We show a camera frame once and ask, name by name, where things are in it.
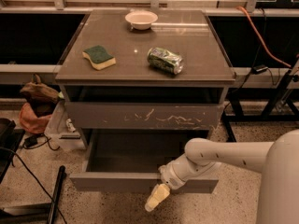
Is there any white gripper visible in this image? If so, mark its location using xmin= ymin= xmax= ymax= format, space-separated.
xmin=145 ymin=161 xmax=192 ymax=212

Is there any brown cloth bag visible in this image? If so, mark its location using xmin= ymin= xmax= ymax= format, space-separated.
xmin=20 ymin=74 xmax=59 ymax=104

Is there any green yellow sponge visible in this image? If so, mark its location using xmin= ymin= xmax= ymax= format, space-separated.
xmin=82 ymin=45 xmax=116 ymax=70

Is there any grey drawer cabinet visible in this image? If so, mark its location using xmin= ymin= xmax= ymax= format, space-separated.
xmin=54 ymin=8 xmax=236 ymax=142

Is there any grey drawer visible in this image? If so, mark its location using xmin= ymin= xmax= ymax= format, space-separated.
xmin=65 ymin=102 xmax=223 ymax=130
xmin=70 ymin=130 xmax=207 ymax=193

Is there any crushed green soda can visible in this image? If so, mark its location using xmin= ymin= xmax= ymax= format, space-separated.
xmin=147 ymin=48 xmax=183 ymax=75

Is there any black table frame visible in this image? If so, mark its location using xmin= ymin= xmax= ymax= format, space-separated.
xmin=221 ymin=60 xmax=299 ymax=142

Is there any orange cable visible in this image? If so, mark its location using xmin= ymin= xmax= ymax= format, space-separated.
xmin=236 ymin=5 xmax=292 ymax=69

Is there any white bowl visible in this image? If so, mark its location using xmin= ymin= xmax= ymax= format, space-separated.
xmin=125 ymin=10 xmax=158 ymax=30

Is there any black power brick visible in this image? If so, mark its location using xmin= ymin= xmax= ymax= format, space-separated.
xmin=251 ymin=64 xmax=268 ymax=74

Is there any black stand leg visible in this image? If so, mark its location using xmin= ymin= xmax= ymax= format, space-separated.
xmin=47 ymin=165 xmax=65 ymax=224

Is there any black floor cable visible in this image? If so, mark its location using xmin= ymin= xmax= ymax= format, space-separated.
xmin=0 ymin=147 xmax=67 ymax=224

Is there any orange cloth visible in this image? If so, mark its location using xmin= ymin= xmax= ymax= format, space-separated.
xmin=19 ymin=103 xmax=51 ymax=134

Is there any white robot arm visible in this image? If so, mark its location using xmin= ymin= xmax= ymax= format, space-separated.
xmin=145 ymin=130 xmax=299 ymax=224

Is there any grey top drawer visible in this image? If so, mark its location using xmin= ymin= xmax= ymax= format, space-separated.
xmin=65 ymin=102 xmax=223 ymax=130

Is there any black power adapter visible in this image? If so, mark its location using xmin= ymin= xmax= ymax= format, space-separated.
xmin=22 ymin=135 xmax=37 ymax=148

